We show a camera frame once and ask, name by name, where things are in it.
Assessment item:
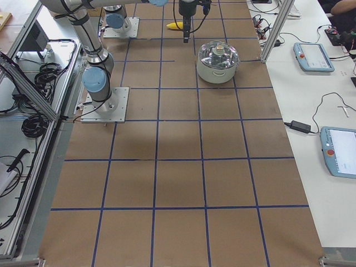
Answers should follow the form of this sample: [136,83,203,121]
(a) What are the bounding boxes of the white cooking pot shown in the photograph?
[196,56,238,84]

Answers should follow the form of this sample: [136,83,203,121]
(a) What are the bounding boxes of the aluminium frame post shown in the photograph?
[260,0,294,63]

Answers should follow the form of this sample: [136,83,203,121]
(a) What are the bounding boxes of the black electronics board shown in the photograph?
[324,27,355,48]

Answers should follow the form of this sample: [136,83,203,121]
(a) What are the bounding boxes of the black power adapter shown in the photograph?
[284,120,311,134]

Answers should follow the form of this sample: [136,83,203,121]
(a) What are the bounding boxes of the black coiled cables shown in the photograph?
[21,62,69,140]

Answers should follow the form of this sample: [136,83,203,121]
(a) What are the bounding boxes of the small circuit board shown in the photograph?
[255,26,273,41]
[252,15,263,28]

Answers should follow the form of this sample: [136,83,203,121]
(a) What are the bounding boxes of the small circuit board far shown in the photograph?
[252,15,263,28]

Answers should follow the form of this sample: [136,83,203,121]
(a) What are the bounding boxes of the blue teach pendant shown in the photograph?
[293,43,334,73]
[320,126,355,179]

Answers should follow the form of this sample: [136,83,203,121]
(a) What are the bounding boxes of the brown gridded table mat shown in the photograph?
[39,1,323,266]

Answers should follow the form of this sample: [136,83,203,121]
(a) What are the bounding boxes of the glass pot lid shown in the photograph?
[198,41,240,70]

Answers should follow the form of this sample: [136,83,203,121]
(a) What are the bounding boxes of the far blue teach pendant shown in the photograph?
[293,43,334,73]

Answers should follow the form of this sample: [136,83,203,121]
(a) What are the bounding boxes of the near blue teach pendant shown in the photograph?
[320,126,355,179]

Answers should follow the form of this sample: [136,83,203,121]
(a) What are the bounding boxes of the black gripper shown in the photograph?
[179,0,211,43]

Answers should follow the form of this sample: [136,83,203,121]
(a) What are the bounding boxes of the yellow corn cob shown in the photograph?
[166,21,183,31]

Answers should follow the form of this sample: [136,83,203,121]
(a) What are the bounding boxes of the aluminium side frame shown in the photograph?
[1,1,81,263]

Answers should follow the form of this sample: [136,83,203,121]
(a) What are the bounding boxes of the small circuit board near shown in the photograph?
[255,26,273,41]

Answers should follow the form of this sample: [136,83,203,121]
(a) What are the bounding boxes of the white T-shaped tool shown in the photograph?
[337,106,350,117]

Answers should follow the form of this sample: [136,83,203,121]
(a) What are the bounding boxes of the black control box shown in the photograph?
[19,20,49,58]

